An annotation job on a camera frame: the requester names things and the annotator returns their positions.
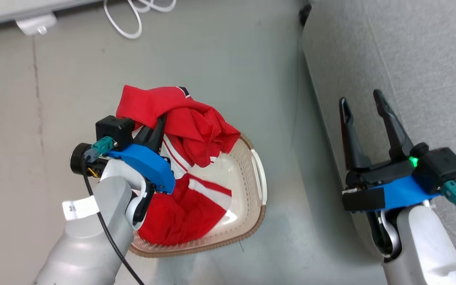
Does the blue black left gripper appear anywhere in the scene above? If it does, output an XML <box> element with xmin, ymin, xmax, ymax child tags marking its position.
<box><xmin>70</xmin><ymin>114</ymin><xmax>176</xmax><ymax>195</ymax></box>

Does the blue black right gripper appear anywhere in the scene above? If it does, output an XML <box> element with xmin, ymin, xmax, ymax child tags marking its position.
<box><xmin>339</xmin><ymin>89</ymin><xmax>442</xmax><ymax>213</ymax></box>

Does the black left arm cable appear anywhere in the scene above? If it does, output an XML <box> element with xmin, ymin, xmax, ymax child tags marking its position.
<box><xmin>83</xmin><ymin>174</ymin><xmax>146</xmax><ymax>285</ymax></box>

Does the white power adapter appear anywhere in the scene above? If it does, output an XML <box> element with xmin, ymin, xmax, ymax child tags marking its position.
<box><xmin>15</xmin><ymin>13</ymin><xmax>58</xmax><ymax>36</ymax></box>

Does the black sofa foot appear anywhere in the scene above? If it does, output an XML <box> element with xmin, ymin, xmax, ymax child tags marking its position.
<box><xmin>298</xmin><ymin>2</ymin><xmax>312</xmax><ymax>25</ymax></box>

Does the teal left cable connector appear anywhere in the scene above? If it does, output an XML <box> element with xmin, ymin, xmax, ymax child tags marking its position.
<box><xmin>84</xmin><ymin>136</ymin><xmax>114</xmax><ymax>163</ymax></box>

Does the cream perforated laundry basket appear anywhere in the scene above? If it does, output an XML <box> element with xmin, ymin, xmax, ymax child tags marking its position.
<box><xmin>128</xmin><ymin>133</ymin><xmax>268</xmax><ymax>258</ymax></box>

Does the grey fabric sofa seat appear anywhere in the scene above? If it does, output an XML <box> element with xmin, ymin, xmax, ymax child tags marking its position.
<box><xmin>301</xmin><ymin>0</ymin><xmax>456</xmax><ymax>272</ymax></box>

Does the red white striped garment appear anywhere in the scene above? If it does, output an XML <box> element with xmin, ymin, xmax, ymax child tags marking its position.
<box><xmin>116</xmin><ymin>85</ymin><xmax>241</xmax><ymax>247</ymax></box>

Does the white desk panel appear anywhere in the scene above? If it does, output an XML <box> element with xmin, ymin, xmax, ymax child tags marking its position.
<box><xmin>0</xmin><ymin>0</ymin><xmax>106</xmax><ymax>30</ymax></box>

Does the white label tag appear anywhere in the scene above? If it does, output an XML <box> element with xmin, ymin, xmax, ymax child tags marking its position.
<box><xmin>62</xmin><ymin>195</ymin><xmax>100</xmax><ymax>221</ymax></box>

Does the white coiled cable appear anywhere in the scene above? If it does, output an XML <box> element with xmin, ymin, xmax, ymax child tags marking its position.
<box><xmin>103</xmin><ymin>0</ymin><xmax>177</xmax><ymax>40</ymax></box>

